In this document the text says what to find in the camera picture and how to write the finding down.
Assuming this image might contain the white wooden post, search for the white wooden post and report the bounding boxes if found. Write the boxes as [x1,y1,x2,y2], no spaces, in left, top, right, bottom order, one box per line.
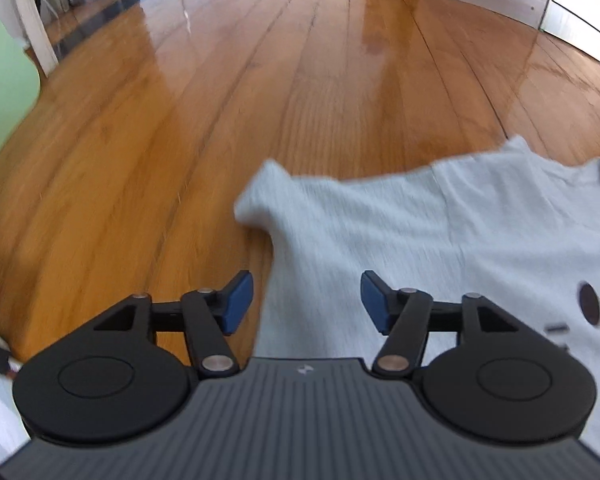
[5,0,61,78]

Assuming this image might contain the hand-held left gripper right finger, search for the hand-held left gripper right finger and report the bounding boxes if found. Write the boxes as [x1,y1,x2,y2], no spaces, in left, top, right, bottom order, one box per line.
[361,270,523,378]

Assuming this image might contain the green panel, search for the green panel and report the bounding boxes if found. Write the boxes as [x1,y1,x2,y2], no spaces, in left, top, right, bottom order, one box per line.
[0,0,41,176]

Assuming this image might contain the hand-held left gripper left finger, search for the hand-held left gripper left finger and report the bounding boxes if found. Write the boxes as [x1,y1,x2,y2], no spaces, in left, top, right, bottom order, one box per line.
[92,270,255,378]

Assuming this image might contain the light grey printed t-shirt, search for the light grey printed t-shirt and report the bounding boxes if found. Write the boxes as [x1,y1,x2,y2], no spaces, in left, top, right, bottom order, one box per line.
[234,135,600,466]

